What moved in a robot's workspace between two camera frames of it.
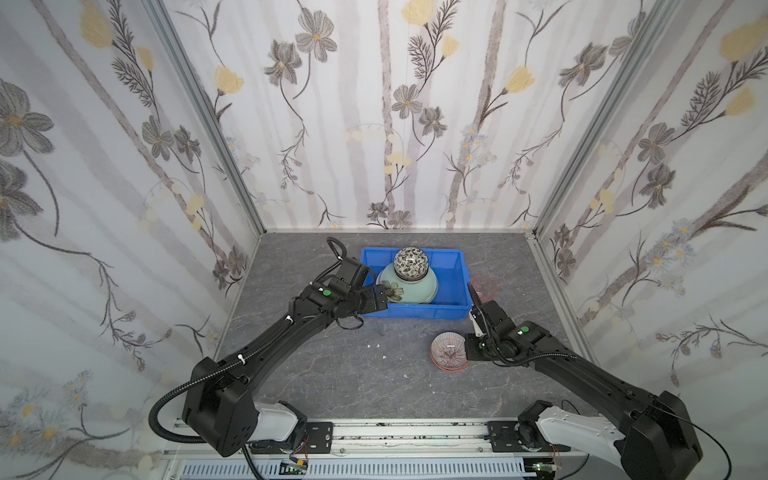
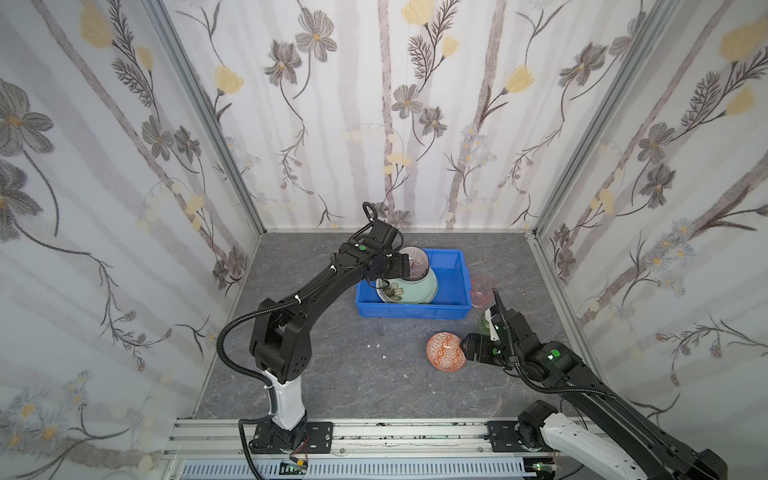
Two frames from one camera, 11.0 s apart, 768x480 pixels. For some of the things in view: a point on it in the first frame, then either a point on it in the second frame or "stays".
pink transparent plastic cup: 485,287 stays
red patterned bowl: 448,352 → 419,262
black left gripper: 372,298 → 399,264
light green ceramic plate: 419,291 stays
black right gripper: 485,324 stays
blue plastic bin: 451,299 stays
